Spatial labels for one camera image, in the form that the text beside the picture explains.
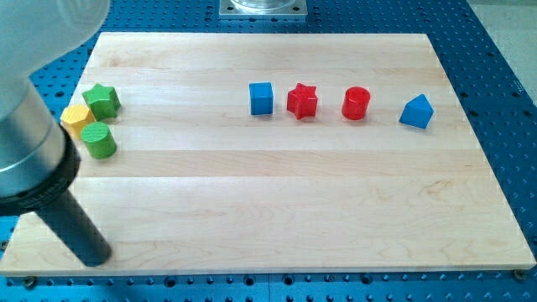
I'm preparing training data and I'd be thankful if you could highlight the blue perforated metal plate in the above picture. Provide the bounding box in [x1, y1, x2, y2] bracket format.
[1, 0, 536, 301]

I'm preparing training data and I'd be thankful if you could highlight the red star block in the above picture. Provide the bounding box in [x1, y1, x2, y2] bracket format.
[287, 83, 318, 120]

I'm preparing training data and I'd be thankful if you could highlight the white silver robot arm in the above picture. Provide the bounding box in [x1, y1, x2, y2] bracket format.
[1, 0, 110, 197]

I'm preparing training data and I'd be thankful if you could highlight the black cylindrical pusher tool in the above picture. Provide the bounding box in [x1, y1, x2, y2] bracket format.
[1, 130, 112, 267]

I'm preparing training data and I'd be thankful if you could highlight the yellow heart block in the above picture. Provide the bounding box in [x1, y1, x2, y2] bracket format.
[60, 104, 96, 140]

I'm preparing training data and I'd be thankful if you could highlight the green cylinder block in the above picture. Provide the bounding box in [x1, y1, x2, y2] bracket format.
[81, 122, 117, 159]

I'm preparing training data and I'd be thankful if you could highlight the blue cube block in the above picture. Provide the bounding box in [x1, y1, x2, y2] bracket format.
[248, 82, 274, 116]

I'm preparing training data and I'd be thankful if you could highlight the red cylinder block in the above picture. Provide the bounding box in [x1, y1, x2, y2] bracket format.
[341, 86, 371, 120]

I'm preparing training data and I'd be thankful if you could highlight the green star block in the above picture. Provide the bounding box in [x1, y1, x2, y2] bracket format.
[82, 83, 121, 121]

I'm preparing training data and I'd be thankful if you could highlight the clear robot base plate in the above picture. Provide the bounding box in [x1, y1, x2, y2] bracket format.
[219, 0, 308, 17]

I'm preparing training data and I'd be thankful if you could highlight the light wooden board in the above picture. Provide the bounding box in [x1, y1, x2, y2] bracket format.
[1, 32, 535, 276]

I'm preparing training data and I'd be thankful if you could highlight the blue triangular prism block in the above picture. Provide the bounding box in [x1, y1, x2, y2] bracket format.
[399, 94, 434, 129]

